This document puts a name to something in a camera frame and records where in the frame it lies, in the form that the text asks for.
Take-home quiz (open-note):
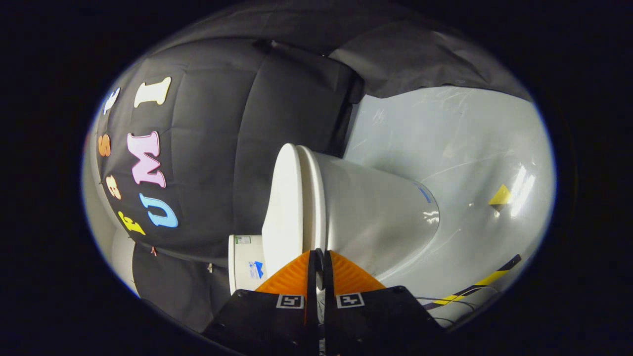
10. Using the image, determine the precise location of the black yellow striped floor tape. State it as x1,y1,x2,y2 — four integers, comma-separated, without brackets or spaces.
424,254,523,311

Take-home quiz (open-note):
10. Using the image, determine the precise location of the white toilet lid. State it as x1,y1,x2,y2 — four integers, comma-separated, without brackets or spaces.
261,143,306,278

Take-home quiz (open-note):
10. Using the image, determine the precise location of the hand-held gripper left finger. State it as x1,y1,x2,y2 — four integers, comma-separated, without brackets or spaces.
203,249,317,356

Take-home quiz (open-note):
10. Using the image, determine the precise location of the white toilet seat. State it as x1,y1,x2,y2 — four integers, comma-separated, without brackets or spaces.
296,146,327,254

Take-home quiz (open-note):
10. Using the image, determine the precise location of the white toilet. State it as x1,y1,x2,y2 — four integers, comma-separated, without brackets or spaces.
228,151,441,296

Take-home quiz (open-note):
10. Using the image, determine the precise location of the yellow floor sticker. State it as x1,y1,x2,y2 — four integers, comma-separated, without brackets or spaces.
489,184,513,213

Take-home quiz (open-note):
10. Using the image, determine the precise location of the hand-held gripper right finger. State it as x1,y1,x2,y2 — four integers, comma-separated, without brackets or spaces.
321,249,444,356

